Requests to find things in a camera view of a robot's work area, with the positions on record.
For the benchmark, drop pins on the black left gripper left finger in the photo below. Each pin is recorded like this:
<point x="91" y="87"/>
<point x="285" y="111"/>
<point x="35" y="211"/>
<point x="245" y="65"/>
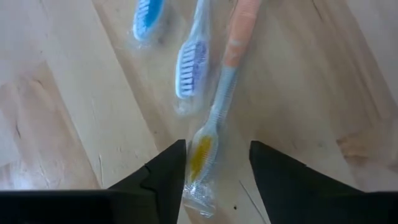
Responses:
<point x="93" y="208"/>

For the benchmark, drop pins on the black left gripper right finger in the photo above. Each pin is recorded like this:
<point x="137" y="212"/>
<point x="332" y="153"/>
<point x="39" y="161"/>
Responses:
<point x="311" y="202"/>

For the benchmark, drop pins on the blue and white toothbrush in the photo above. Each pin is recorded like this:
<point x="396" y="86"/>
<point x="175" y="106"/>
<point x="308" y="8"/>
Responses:
<point x="147" y="18"/>

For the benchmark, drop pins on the purple and white toothbrush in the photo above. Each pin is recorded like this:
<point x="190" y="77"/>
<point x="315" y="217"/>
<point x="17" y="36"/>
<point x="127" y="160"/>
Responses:
<point x="191" y="70"/>

